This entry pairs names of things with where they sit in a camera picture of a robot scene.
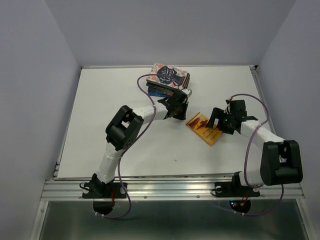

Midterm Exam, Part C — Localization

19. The yellow orange book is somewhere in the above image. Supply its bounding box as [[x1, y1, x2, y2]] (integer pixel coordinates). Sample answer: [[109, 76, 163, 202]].
[[186, 112, 223, 146]]

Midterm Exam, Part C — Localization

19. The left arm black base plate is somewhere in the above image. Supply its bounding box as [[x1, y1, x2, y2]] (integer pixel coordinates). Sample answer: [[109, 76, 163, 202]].
[[79, 182, 128, 199]]

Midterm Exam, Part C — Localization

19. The aluminium front rail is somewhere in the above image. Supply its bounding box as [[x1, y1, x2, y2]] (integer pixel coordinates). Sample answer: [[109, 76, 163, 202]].
[[41, 177, 306, 201]]

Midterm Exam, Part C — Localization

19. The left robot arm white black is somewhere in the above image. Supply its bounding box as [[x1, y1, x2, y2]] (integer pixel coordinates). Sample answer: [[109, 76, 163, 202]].
[[89, 89, 192, 197]]

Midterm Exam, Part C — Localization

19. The floral white Little Women book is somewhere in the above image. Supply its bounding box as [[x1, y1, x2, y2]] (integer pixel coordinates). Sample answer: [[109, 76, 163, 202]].
[[146, 63, 188, 90]]

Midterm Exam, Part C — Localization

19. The Jane Eyre blue book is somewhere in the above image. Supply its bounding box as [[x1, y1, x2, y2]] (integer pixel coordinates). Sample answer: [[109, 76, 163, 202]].
[[147, 87, 173, 98]]

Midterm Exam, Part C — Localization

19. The brown orange Leonard Tulane book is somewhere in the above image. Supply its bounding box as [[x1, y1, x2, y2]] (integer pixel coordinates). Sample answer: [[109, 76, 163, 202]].
[[184, 73, 191, 89]]

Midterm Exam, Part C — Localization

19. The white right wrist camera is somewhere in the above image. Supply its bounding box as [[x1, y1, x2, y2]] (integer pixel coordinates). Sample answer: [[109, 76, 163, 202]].
[[224, 98, 233, 115]]

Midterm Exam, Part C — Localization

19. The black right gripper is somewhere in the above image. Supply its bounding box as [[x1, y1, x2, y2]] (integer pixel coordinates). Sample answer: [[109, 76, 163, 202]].
[[205, 106, 235, 134]]

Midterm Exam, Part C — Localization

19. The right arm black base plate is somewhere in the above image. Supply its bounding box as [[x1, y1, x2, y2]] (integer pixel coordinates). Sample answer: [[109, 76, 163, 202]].
[[211, 181, 260, 198]]

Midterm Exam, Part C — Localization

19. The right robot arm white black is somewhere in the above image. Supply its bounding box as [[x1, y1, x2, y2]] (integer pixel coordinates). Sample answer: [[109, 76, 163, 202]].
[[206, 100, 303, 195]]

